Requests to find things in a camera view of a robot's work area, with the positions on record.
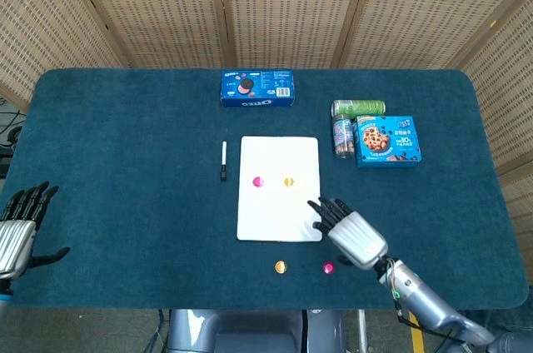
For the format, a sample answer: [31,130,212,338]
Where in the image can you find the black floor cables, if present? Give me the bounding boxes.
[0,97,24,162]

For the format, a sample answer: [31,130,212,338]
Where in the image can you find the green drink can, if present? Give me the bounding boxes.
[331,99,386,118]

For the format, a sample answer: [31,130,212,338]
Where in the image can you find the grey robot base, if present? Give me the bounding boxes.
[166,309,349,353]

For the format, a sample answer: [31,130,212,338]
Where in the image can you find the teal table cloth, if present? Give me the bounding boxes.
[2,68,530,311]

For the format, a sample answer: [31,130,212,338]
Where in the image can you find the white magnetic whiteboard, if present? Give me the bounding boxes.
[236,135,324,243]

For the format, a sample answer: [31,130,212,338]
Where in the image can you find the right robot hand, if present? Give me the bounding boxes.
[306,196,390,271]

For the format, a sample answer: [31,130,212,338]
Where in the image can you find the metal table leg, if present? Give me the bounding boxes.
[356,310,368,353]

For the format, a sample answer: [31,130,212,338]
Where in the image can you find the woven bamboo folding screen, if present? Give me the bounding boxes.
[0,0,533,283]

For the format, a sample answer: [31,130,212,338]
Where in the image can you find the clear plastic snack jar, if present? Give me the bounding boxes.
[331,114,358,160]

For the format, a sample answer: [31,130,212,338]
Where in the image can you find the light blue cookie box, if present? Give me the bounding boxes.
[354,115,422,169]

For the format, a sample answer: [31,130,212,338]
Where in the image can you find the blue Oreo cookie box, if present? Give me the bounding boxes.
[220,69,296,109]

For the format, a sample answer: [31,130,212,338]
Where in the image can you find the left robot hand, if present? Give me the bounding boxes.
[0,181,71,283]

